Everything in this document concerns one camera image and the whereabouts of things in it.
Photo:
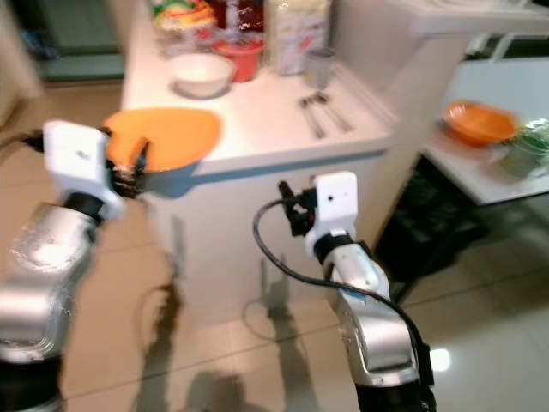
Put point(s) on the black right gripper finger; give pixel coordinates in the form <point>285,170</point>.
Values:
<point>286,190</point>
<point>307,194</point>

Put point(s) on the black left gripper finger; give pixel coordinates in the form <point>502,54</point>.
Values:
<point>140,157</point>
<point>112,148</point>

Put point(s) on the orange plastic plate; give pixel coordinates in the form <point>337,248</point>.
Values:
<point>180,136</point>

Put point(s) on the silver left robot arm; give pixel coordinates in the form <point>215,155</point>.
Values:
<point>43,275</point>

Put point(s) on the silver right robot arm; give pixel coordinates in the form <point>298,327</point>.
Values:
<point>373,330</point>

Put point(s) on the white counter cabinet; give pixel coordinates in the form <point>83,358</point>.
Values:
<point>266,215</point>

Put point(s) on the metal spoon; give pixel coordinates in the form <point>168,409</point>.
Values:
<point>311,118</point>

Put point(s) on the metal fork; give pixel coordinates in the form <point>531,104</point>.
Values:
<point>337,113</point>

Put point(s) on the white ceramic bowl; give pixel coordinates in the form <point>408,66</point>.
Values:
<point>202,75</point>

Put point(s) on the black chair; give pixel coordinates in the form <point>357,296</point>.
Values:
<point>429,219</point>

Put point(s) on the grey metal cup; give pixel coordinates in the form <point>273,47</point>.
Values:
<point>319,69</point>

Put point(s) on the red plastic bowl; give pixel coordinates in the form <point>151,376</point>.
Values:
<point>244,58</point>

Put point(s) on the colourful snack bag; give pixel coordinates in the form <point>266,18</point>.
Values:
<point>182,15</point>

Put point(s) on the white printed carton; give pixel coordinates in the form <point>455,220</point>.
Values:
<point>298,34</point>

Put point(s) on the white side table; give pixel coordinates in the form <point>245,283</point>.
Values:
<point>472,172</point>

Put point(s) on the dark red package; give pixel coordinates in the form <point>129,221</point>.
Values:
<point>242,15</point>

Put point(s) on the orange plastic bowl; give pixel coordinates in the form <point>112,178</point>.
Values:
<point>479,123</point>

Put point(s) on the green leafy container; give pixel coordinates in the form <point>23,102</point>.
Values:
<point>530,148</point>

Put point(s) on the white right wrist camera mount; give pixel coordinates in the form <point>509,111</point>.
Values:
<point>334,206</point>

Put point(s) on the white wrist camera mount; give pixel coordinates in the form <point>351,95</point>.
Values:
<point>73,163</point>
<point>334,206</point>

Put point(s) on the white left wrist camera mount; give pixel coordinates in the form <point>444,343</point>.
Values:
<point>73,163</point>

